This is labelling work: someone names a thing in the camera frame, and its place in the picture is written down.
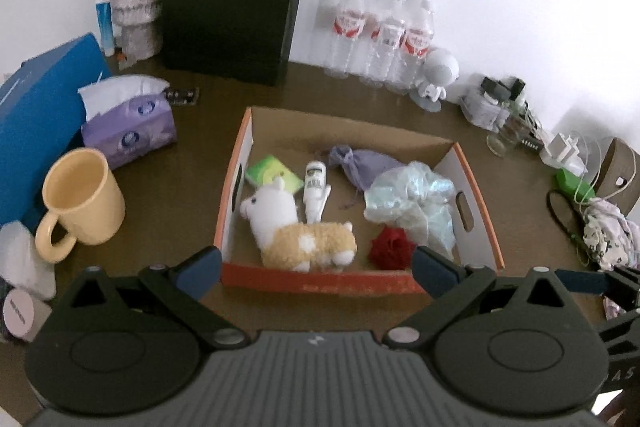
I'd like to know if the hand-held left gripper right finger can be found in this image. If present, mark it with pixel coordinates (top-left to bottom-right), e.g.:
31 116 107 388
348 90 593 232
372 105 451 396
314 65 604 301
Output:
382 246 583 350

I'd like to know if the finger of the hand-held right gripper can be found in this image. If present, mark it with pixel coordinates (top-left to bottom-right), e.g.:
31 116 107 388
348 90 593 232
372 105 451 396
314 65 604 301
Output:
554 266 640 309
597 309 640 350

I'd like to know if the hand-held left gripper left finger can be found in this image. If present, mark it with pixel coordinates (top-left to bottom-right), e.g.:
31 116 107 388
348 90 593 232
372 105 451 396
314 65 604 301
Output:
52 246 251 350

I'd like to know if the brown wooden desktop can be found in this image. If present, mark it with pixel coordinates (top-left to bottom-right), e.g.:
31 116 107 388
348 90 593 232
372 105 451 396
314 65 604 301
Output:
0 54 640 427

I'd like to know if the red fabric flower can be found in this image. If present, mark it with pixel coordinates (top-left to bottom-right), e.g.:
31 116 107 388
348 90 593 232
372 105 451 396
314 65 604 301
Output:
369 227 418 270

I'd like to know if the floral cloth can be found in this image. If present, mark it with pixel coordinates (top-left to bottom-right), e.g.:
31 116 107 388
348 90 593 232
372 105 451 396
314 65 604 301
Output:
582 199 640 272

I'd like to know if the crumpled clear plastic bag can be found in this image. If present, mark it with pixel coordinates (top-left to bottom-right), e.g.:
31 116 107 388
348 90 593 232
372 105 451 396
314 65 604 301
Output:
363 161 458 260

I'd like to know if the black elastic loop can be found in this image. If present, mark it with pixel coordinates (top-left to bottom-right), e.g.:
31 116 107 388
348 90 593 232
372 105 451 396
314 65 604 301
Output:
546 189 601 268

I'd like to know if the green block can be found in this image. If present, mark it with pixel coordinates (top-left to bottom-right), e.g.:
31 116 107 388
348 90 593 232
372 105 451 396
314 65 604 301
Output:
556 168 596 200

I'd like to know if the white and tan alpaca plush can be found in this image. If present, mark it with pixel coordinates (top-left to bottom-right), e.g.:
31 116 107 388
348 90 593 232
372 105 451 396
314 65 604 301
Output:
239 177 358 274

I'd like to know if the green packet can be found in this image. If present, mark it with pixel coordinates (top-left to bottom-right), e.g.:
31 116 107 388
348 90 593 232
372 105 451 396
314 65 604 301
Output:
245 155 303 188

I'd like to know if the yellow mug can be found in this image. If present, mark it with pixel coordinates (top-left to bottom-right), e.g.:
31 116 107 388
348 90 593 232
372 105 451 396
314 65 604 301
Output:
35 148 127 264

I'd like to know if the brown cardboard case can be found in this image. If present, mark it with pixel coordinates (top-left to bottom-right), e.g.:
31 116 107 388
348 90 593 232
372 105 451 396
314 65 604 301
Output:
595 137 640 208

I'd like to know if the white charger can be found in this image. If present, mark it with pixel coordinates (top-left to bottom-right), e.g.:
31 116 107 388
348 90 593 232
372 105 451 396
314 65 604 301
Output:
542 132 588 175

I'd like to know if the small white bottle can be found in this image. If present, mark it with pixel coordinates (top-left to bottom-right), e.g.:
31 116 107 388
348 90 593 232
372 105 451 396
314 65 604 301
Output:
302 160 332 225

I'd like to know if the purple tissue pack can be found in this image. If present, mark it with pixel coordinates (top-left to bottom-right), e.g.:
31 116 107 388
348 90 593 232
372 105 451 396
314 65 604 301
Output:
78 76 178 171

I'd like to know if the glass jar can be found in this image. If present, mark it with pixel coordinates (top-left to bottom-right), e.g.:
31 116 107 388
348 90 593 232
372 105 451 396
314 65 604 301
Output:
487 112 526 156

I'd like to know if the orange-edged cardboard box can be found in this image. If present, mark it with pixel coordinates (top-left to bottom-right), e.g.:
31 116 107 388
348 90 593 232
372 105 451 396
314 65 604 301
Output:
214 106 506 295

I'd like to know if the small black strip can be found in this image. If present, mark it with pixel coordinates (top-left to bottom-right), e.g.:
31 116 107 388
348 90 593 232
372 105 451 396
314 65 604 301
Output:
164 87 201 106

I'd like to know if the white tissue packet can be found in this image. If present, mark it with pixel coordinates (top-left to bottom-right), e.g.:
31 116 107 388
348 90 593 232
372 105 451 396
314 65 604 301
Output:
0 221 57 300

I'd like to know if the pale pink round lid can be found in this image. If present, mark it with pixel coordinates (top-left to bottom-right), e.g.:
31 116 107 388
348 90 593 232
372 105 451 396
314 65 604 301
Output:
2 288 36 340

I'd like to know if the white astronaut figure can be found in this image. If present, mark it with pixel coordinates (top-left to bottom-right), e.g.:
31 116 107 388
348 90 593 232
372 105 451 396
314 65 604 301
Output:
410 48 460 112

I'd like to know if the blue cardboard box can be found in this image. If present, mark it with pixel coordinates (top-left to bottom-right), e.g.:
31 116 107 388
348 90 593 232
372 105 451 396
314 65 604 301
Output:
0 33 113 228

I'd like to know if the cluster of clear water bottles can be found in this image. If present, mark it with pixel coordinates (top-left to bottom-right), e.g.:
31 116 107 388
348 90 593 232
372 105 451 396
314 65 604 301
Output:
320 0 436 95

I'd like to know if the blue and white tube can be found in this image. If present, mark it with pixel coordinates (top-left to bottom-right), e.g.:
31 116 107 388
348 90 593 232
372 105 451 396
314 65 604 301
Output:
95 0 117 55

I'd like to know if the white cable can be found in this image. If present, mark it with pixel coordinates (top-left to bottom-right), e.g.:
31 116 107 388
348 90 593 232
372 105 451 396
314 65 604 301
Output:
570 134 638 212

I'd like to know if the purple drawstring pouch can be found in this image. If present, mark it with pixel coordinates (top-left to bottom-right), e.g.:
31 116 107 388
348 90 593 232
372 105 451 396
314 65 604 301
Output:
327 144 406 192

